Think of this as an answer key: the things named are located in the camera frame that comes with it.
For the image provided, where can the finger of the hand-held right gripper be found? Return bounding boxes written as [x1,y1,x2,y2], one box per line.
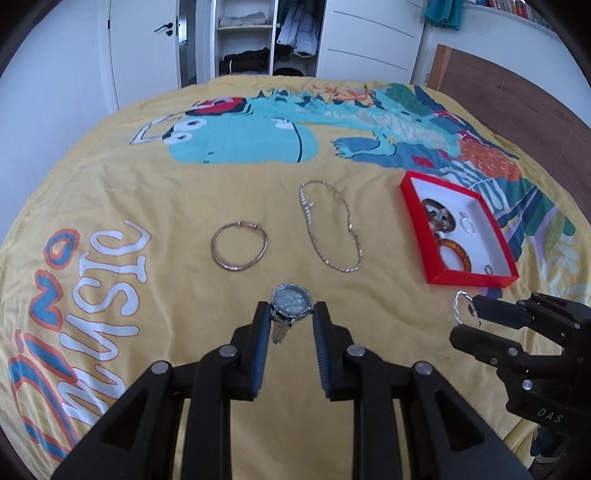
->
[449,325,532,371]
[471,295,537,329]

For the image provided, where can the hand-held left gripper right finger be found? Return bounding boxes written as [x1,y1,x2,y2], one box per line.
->
[311,302,532,480]

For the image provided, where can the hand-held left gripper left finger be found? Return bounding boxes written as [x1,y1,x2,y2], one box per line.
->
[51,302,273,480]

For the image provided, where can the red cardboard box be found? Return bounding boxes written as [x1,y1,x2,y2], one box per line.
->
[399,170,519,287]

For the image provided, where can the silver wristwatch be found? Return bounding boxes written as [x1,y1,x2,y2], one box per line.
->
[269,282,315,344]

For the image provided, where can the amber orange bangle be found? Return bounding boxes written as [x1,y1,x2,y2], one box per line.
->
[436,237,472,273]

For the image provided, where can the dark brown bangle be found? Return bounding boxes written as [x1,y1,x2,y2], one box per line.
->
[421,198,458,232]

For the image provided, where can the person's blue patterned clothing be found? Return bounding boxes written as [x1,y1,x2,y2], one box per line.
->
[531,425,579,468]

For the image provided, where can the yellow dinosaur printed blanket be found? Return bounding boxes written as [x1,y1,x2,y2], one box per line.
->
[0,74,591,480]

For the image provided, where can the wooden headboard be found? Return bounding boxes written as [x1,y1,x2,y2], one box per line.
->
[425,44,591,195]

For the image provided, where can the folded black clothes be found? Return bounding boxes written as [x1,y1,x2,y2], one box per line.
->
[219,48,271,75]

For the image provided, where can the white sliding wardrobe door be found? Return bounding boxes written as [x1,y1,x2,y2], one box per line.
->
[316,0,426,86]

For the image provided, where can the row of books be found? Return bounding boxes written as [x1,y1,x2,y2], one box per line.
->
[485,0,555,31]

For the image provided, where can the teal hanging cloth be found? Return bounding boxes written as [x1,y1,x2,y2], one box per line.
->
[425,0,462,31]

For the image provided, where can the open white wardrobe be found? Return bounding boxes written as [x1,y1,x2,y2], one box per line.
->
[210,0,326,80]

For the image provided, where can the white room door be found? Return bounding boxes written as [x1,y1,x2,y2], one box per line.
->
[108,0,182,112]

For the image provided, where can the hanging grey jacket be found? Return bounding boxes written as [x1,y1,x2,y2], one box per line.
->
[276,0,321,58]

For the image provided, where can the folded beige clothes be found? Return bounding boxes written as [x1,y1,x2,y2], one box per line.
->
[218,11,269,27]

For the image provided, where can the silver bangle bracelet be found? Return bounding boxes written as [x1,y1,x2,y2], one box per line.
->
[211,222,269,273]

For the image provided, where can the silver chain necklace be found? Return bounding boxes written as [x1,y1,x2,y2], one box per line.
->
[298,180,364,273]

